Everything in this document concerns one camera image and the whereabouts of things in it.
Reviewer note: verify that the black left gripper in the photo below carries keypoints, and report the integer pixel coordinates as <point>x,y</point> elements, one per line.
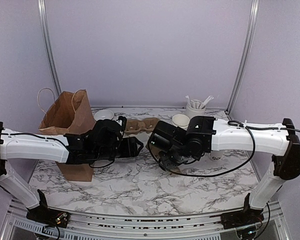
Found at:
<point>130,150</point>

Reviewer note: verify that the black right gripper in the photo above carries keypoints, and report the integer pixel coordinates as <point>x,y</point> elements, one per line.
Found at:
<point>168,164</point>

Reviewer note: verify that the brown pulp cup carrier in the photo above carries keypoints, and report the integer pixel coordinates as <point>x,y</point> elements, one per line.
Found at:
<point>135,126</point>

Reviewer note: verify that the white paper coffee cup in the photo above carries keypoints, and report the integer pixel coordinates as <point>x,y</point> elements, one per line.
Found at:
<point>216,155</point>

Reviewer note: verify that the brown paper bag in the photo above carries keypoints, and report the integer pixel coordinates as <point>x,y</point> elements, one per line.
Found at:
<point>70,114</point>

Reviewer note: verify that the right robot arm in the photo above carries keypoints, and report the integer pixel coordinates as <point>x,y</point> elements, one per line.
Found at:
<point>206,134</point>

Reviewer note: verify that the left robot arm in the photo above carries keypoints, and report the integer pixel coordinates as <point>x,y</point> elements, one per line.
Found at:
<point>105,142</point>

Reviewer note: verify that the stack of white paper cups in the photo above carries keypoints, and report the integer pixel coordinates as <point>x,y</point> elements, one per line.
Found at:
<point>181,121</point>

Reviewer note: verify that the orange and white bowl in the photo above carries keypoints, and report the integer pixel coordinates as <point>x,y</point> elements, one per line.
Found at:
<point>104,114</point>

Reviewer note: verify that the white ribbed straw holder cup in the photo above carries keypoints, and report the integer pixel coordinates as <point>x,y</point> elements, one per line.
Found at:
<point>193,112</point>

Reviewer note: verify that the white wrapped straws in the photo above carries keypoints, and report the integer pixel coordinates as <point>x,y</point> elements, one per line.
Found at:
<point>197,104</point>

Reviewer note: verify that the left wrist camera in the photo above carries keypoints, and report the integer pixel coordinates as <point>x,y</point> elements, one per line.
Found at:
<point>123,123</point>

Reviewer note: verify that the front aluminium rail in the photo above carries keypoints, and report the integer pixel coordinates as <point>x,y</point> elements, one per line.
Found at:
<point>94,226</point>

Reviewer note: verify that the right aluminium frame post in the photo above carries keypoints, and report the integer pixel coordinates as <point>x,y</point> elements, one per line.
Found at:
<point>247,46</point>

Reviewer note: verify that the aluminium frame post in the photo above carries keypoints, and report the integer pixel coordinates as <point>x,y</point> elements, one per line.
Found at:
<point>247,46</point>
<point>48,46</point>

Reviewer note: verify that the left aluminium frame post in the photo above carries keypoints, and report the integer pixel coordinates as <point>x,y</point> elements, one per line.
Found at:
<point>48,46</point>

